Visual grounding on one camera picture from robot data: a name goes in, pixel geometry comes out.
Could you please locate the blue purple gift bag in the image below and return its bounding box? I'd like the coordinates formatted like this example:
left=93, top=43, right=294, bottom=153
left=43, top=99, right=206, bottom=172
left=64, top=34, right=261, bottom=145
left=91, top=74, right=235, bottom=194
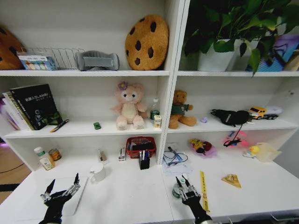
left=247, top=35, right=299, bottom=72

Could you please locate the round chocolate chip cookie cushion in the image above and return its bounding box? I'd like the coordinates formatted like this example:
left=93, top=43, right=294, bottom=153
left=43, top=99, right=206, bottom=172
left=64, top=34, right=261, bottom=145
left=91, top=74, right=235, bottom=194
left=124, top=14, right=170, bottom=71

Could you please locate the orange tin can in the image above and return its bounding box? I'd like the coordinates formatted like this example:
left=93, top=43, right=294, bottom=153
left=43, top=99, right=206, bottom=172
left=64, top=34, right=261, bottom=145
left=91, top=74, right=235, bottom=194
left=48, top=148, right=62, bottom=162

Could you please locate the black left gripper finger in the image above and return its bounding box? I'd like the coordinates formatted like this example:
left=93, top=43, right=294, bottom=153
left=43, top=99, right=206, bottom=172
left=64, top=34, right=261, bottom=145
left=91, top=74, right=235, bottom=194
left=63, top=173, right=81, bottom=196
left=40, top=179, right=56, bottom=202

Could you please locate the white plant pot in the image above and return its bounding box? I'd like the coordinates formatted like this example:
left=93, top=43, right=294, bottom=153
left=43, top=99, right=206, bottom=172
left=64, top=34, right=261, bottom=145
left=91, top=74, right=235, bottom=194
left=197, top=39, right=237, bottom=72

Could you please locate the white flat board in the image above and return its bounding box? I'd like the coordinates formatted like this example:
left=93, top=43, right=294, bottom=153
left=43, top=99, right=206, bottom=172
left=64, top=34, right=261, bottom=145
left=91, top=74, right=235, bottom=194
left=13, top=176, right=89, bottom=217

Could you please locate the silver wire rack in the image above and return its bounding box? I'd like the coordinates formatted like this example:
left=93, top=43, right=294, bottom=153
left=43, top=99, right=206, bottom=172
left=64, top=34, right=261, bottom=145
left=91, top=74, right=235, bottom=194
left=22, top=47, right=85, bottom=70

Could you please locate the box with coloured dots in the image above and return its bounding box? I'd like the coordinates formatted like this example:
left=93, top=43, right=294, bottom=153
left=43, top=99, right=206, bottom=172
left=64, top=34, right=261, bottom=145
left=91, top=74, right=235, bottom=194
left=17, top=54, right=57, bottom=71

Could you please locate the dark floor mat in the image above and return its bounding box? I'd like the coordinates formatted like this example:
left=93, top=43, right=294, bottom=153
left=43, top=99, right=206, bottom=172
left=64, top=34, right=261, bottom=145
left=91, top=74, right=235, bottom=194
left=0, top=183, right=21, bottom=192

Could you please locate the dark brown cookie cushion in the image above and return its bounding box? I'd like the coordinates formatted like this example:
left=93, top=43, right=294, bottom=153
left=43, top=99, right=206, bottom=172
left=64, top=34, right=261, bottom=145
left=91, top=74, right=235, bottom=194
left=0, top=24, right=25, bottom=70

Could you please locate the purple book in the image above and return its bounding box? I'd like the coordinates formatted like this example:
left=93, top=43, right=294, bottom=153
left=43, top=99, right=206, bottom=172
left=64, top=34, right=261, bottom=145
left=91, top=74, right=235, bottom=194
left=0, top=97, right=21, bottom=131

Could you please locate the green leafy plant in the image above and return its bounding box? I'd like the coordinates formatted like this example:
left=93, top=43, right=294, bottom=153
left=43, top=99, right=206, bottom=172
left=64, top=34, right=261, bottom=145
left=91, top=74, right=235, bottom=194
left=184, top=0, right=299, bottom=78

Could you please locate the white spiral bound book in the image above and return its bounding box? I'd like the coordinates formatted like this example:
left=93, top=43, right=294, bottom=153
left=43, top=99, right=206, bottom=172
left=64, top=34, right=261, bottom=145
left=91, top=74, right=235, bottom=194
left=2, top=91, right=32, bottom=131

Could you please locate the yellow duck toy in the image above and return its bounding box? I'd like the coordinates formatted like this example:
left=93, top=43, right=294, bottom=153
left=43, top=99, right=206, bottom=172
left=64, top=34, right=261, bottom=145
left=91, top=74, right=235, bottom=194
left=242, top=145, right=261, bottom=159

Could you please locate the pink plush toy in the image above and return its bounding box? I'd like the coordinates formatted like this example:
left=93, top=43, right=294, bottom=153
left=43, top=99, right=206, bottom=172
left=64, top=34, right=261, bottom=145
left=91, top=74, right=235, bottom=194
left=110, top=81, right=149, bottom=131

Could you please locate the brown teddy bear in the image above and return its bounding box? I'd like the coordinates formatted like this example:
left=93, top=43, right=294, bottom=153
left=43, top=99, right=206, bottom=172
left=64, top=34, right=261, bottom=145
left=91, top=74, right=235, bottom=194
left=168, top=90, right=198, bottom=130

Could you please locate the yellow ruler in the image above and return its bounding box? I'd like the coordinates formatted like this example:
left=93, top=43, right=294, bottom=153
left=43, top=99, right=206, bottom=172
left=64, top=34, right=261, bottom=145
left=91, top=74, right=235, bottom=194
left=199, top=170, right=211, bottom=213

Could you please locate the yellow toy truck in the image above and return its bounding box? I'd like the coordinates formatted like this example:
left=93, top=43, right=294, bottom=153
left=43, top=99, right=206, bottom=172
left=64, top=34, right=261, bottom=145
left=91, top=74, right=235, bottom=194
left=248, top=105, right=284, bottom=120

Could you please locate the blue cable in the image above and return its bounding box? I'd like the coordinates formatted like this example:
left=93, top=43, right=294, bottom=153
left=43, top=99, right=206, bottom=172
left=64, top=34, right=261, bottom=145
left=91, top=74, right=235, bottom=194
left=162, top=151, right=188, bottom=167

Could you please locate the clear water bottle green label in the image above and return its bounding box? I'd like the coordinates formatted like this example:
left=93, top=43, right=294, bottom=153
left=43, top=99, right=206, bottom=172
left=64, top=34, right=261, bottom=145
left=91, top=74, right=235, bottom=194
left=149, top=98, right=161, bottom=125

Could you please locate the white mug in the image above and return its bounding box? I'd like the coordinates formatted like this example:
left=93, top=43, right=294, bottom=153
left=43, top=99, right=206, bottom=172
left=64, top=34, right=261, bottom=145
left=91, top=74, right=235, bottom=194
left=89, top=163, right=107, bottom=183

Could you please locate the yellow black utility knife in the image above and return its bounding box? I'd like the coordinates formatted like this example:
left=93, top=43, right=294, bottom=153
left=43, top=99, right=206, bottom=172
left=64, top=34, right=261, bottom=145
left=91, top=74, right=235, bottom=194
left=49, top=119, right=70, bottom=133

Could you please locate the black book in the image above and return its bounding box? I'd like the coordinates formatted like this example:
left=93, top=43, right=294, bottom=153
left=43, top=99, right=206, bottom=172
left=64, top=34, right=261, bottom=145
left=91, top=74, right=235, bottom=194
left=9, top=84, right=64, bottom=131

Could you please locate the small yellow drink carton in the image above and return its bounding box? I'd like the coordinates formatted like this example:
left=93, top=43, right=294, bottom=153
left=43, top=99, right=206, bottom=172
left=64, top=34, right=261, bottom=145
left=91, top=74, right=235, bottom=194
left=153, top=115, right=163, bottom=129

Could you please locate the black item in basket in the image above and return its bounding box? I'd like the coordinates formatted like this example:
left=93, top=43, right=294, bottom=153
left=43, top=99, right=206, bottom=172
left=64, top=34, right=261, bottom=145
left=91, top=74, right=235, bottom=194
left=131, top=142, right=155, bottom=152

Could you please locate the orange juice bottle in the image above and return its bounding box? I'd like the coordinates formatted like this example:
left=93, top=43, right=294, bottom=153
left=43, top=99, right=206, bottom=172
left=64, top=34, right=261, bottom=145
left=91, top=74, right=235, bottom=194
left=39, top=154, right=56, bottom=171

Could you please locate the grey neck brace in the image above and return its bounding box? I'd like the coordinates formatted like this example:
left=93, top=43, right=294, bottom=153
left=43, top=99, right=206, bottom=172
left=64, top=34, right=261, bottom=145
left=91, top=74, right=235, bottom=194
left=75, top=50, right=121, bottom=71

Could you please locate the small green label bottle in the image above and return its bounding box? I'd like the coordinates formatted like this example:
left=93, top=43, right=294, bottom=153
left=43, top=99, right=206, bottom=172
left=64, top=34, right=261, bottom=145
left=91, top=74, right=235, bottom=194
left=172, top=173, right=191, bottom=199

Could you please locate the red plastic basket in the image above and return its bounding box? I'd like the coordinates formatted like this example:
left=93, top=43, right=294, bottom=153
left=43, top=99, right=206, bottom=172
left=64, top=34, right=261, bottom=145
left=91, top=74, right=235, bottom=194
left=126, top=136, right=157, bottom=160

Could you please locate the stack of white papers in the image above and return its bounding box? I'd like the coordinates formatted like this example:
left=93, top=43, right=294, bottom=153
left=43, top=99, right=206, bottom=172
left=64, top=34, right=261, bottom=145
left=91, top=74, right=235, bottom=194
left=162, top=160, right=193, bottom=177

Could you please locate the white shelf unit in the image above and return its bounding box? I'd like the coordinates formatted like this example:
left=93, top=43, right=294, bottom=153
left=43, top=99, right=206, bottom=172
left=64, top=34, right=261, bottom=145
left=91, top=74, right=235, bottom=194
left=0, top=0, right=299, bottom=172

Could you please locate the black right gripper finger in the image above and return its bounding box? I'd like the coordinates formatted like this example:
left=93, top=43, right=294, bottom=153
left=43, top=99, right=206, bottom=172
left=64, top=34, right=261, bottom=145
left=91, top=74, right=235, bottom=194
left=185, top=178, right=201, bottom=197
left=176, top=176, right=188, bottom=201

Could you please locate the black pen holder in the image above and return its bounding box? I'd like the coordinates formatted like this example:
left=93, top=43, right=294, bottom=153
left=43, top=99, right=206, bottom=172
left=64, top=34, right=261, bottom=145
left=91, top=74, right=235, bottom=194
left=138, top=150, right=151, bottom=170

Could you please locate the small brown white item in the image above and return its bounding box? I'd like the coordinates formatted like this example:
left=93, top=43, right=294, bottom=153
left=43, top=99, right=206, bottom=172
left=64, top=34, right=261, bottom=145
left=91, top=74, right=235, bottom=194
left=97, top=149, right=108, bottom=162

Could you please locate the yellow triangular item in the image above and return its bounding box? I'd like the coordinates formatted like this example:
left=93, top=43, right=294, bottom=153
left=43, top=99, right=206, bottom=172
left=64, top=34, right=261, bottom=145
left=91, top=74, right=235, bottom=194
left=221, top=173, right=242, bottom=189

